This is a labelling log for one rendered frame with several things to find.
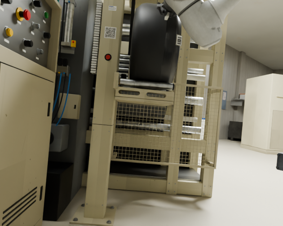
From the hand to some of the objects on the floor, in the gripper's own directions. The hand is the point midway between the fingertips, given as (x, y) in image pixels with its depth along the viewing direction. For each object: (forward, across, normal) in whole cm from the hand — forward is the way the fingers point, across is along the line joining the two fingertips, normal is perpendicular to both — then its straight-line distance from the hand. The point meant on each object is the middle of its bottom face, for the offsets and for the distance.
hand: (166, 15), depth 113 cm
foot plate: (+18, +30, +128) cm, 132 cm away
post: (+18, +30, +128) cm, 132 cm away
